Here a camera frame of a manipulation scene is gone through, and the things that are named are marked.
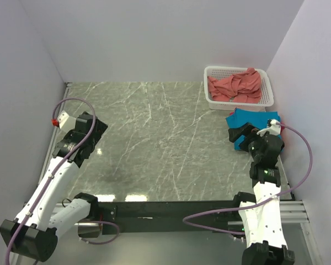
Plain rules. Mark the salmon pink t-shirt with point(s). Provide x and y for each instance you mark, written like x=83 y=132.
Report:
x=244 y=87

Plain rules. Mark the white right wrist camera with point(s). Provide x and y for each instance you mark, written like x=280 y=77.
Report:
x=273 y=128

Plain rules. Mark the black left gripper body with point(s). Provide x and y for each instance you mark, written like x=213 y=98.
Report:
x=100 y=129

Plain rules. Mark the white perforated plastic basket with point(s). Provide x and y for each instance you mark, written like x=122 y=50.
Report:
x=267 y=99

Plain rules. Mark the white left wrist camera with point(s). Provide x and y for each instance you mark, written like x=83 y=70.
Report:
x=64 y=122

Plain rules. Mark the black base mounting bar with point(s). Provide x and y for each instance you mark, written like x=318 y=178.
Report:
x=224 y=221

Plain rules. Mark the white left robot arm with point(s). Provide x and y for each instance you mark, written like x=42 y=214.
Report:
x=35 y=230

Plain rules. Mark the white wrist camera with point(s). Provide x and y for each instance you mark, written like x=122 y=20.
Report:
x=64 y=122
x=273 y=128

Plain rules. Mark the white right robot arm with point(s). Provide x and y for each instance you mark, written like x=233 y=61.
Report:
x=260 y=212

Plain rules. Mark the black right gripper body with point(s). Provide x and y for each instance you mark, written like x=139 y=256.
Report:
x=251 y=144

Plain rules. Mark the folded blue t-shirt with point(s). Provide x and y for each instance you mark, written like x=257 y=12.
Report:
x=240 y=117

